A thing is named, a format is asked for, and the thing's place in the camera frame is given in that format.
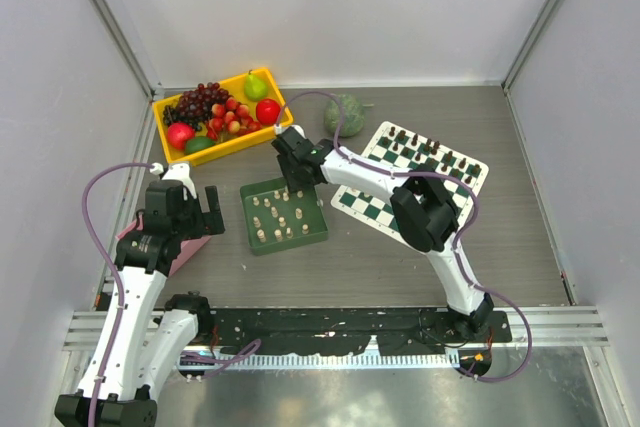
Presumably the green white chess board mat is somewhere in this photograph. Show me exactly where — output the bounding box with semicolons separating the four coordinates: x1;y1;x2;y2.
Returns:
331;121;489;243

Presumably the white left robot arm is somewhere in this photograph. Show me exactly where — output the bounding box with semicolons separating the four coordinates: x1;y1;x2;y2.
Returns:
54;177;225;426

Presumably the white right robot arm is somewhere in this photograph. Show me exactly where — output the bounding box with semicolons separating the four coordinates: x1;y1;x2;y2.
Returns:
272;125;494;341

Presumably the pink plastic box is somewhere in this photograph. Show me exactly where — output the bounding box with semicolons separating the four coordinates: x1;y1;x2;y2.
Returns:
115;221;212;277

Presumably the red apple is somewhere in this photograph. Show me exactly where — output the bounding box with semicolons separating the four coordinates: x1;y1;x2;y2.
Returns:
255;98;281;126

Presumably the green plastic tray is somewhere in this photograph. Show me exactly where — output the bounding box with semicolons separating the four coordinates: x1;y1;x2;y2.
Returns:
239;177;329;256

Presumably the green melon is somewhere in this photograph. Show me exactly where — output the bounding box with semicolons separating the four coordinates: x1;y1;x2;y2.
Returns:
323;94;371;138

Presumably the green lime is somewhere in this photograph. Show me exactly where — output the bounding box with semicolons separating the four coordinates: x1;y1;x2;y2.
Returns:
184;136;216;155

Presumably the red cherry cluster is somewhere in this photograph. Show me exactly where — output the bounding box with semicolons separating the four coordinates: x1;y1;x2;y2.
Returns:
205;97;263;143

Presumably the red peach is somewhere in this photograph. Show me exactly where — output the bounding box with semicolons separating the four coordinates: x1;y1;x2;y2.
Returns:
167;122;196;151

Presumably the green pear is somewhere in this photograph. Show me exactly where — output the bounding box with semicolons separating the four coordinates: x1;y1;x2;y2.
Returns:
244;70;268;102

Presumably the yellow plastic fruit bin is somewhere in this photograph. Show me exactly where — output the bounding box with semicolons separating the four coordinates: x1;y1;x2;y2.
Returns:
152;68;293;166

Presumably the dark blue grape bunch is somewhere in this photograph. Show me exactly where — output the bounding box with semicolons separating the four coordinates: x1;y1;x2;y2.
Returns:
163;105;202;132

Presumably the dark red grape bunch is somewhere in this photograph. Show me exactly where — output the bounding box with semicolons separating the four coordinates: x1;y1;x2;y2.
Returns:
176;82;231;123

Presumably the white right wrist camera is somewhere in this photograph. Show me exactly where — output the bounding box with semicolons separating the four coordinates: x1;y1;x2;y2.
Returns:
273;124;306;137

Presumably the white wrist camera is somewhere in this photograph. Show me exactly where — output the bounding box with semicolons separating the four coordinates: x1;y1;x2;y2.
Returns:
149;162;198;199
273;124;306;137

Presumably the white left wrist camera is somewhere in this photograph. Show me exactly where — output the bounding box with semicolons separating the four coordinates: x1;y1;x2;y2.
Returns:
149;162;198;199

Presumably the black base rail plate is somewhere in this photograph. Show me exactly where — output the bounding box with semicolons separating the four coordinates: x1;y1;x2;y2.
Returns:
192;307;512;357

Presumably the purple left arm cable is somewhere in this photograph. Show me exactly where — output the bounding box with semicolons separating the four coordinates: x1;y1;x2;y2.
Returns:
81;161;164;427

